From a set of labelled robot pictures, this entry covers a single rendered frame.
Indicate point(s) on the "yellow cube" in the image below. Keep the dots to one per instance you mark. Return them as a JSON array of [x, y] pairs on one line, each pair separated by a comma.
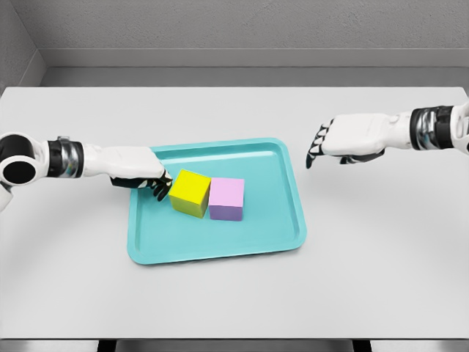
[[190, 190]]

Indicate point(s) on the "teal plastic tray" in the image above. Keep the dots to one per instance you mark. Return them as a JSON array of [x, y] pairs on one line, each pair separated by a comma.
[[234, 234]]

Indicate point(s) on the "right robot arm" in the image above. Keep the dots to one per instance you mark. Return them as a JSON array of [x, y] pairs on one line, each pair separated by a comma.
[[427, 126]]

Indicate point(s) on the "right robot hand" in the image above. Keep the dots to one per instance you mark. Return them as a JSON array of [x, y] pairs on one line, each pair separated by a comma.
[[353, 135]]

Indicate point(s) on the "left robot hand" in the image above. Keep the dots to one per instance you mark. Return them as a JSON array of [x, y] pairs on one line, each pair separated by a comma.
[[132, 163]]

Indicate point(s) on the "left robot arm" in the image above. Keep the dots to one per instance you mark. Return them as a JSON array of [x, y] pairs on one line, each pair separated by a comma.
[[47, 163]]

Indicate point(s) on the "pink cube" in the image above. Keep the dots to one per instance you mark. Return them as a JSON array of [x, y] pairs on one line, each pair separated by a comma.
[[227, 198]]

